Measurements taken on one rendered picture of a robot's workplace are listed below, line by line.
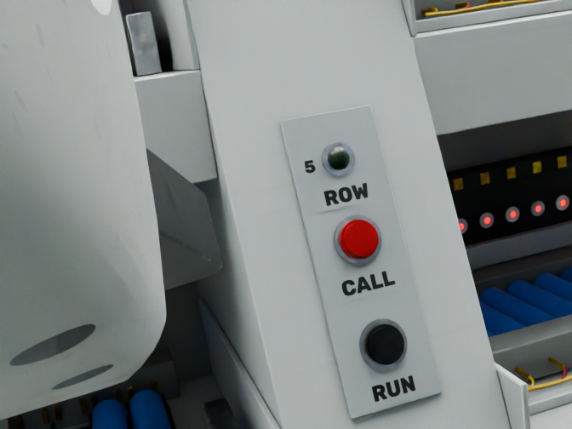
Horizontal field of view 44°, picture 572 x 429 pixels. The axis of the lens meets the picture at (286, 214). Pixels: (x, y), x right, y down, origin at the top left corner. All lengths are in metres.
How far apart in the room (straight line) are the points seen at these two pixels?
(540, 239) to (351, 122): 0.26
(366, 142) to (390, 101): 0.02
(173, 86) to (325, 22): 0.07
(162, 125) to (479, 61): 0.15
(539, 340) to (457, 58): 0.16
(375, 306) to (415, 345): 0.02
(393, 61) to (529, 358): 0.18
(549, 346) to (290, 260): 0.17
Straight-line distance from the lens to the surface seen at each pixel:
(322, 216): 0.29
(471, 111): 0.34
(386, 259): 0.29
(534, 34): 0.35
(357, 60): 0.31
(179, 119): 0.29
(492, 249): 0.51
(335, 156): 0.29
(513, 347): 0.39
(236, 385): 0.36
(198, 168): 0.30
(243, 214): 0.28
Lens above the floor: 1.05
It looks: 5 degrees up
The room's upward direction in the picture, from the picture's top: 13 degrees counter-clockwise
